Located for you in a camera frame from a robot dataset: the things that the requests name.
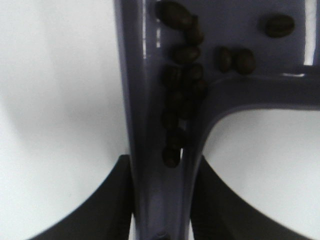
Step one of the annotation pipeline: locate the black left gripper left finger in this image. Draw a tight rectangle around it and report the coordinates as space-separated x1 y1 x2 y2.
34 155 134 240

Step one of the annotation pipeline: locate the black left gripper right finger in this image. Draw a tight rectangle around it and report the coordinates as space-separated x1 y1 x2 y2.
191 158 306 240

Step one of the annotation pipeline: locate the pile of coffee beans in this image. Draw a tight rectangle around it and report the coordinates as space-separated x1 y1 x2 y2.
156 0 296 168

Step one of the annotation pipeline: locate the grey plastic dustpan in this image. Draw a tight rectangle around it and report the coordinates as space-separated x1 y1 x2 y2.
115 0 320 240

